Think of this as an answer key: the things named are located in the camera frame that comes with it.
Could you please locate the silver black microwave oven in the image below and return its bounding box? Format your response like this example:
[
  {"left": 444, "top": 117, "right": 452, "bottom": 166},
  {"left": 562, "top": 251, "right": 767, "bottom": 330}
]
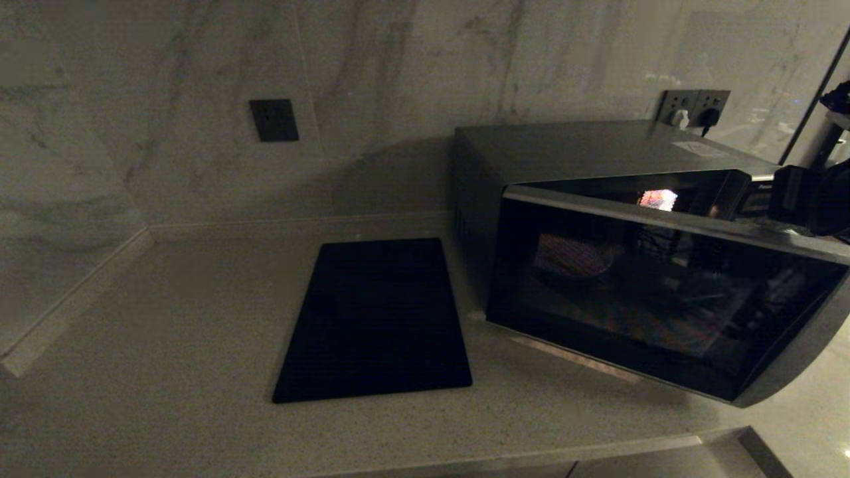
[{"left": 485, "top": 185, "right": 850, "bottom": 408}]

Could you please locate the purple plate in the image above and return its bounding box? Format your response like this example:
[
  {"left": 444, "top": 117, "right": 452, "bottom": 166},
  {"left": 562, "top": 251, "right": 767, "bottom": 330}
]
[{"left": 535, "top": 232, "right": 615, "bottom": 279}]

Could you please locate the black induction cooktop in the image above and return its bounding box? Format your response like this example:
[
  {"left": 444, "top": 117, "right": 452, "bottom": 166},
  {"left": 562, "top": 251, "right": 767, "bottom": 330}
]
[{"left": 272, "top": 238, "right": 473, "bottom": 404}]

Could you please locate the black window frame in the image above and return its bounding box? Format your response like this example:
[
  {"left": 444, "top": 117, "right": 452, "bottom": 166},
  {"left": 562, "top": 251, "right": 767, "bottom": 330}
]
[{"left": 778, "top": 30, "right": 850, "bottom": 167}]

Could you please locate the light grey wall socket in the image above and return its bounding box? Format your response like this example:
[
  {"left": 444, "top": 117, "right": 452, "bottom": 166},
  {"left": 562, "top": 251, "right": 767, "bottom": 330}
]
[
  {"left": 693, "top": 89, "right": 731, "bottom": 128},
  {"left": 658, "top": 90, "right": 700, "bottom": 127}
]

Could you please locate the dark grey wall socket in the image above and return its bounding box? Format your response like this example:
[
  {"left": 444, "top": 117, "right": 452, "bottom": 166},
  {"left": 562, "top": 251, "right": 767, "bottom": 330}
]
[{"left": 250, "top": 99, "right": 299, "bottom": 143}]

